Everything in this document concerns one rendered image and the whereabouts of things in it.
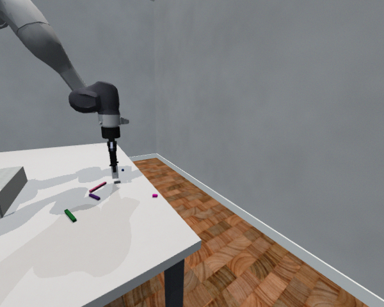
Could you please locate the green rod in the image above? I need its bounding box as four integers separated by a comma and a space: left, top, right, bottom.
64, 209, 77, 223

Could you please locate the purple rod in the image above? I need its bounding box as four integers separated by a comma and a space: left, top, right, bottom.
89, 193, 100, 200

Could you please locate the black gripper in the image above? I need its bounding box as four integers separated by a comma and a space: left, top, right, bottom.
101, 126, 120, 179

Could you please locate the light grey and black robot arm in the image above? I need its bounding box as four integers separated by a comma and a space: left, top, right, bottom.
0, 0, 129, 127

